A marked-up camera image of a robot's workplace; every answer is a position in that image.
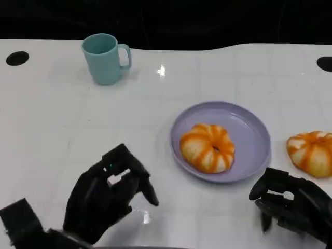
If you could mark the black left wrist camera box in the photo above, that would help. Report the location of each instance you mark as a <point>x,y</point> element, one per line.
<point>20,220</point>

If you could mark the orange white toy bread roll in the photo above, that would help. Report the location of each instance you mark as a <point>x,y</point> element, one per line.
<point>197,145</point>
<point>311,155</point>

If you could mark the black cloth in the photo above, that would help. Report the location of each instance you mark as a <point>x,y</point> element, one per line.
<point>166,20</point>

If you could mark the lilac plate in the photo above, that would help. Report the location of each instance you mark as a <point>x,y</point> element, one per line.
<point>246,129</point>

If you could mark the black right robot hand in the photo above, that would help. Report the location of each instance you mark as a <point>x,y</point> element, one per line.
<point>298,202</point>

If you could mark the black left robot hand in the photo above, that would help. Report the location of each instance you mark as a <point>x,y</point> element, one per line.
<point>98,202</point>

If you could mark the pale green mug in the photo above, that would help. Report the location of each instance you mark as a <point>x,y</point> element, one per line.
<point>103,64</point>

